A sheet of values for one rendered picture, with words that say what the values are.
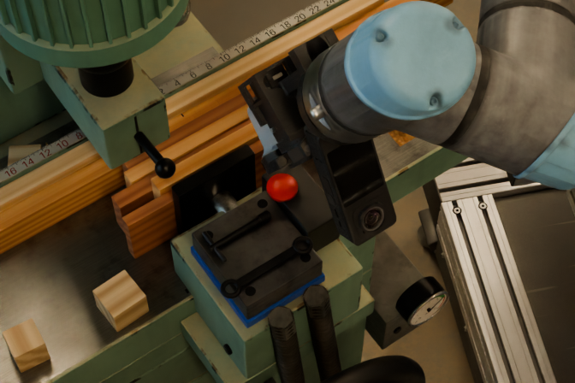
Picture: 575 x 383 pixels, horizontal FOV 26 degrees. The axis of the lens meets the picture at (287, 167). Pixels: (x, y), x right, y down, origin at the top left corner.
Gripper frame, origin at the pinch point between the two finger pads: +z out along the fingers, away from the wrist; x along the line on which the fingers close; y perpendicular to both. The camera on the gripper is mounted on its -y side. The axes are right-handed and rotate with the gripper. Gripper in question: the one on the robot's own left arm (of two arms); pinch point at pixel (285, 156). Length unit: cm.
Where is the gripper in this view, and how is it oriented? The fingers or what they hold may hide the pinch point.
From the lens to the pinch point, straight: 113.0
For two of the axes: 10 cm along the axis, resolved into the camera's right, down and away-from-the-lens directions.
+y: -4.9, -8.7, -0.3
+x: -8.2, 4.8, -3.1
